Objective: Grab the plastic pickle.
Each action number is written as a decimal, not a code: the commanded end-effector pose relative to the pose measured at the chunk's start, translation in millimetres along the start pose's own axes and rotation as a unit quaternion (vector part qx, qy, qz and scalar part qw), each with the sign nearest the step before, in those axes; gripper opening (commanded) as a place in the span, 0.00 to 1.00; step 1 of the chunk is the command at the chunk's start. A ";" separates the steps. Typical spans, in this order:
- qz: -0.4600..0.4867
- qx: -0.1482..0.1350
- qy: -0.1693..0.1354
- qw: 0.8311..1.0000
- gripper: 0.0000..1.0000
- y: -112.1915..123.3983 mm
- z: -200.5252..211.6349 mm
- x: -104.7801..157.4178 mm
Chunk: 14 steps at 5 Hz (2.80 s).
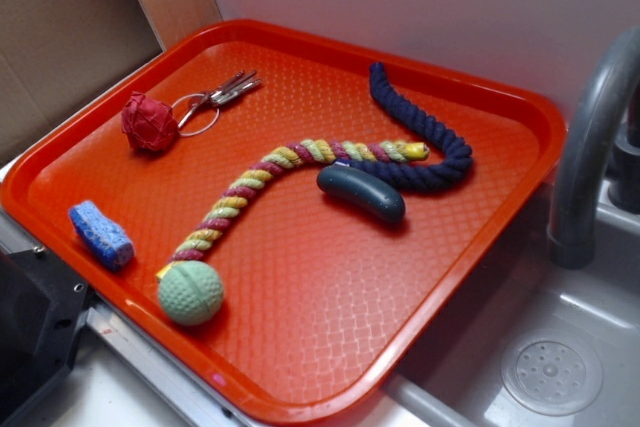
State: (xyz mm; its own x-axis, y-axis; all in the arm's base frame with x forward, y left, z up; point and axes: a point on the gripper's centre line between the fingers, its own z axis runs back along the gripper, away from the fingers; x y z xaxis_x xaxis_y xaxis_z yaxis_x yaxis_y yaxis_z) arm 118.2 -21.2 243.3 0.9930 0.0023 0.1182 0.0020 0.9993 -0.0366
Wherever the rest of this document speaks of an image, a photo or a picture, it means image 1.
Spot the round sink drain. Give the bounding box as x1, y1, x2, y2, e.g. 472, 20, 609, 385
500, 329, 603, 417

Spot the green textured rubber ball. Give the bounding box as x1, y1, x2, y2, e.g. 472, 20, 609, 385
156, 260, 225, 327

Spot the blue sponge piece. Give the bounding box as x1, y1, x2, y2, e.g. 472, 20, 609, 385
69, 201, 134, 272

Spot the grey toy faucet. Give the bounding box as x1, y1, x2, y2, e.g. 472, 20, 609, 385
547, 27, 639, 269

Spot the grey toy sink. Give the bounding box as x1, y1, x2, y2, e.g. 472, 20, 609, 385
384, 190, 639, 426

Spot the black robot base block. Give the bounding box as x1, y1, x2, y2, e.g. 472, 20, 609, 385
1, 246, 93, 426

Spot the silver key bunch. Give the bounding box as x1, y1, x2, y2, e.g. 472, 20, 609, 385
171, 70, 263, 138

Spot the navy blue twisted rope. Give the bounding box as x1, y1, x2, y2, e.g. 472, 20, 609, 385
335, 61, 474, 194

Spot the brown cardboard panel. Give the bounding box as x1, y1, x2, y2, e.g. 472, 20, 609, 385
1, 0, 160, 163

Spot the orange plastic tray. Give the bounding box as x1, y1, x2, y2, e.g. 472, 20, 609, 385
1, 20, 566, 425

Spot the dark green plastic pickle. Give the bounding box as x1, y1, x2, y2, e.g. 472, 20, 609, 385
316, 164, 406, 224

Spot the multicolour twisted rope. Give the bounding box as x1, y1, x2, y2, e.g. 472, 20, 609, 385
155, 139, 431, 282

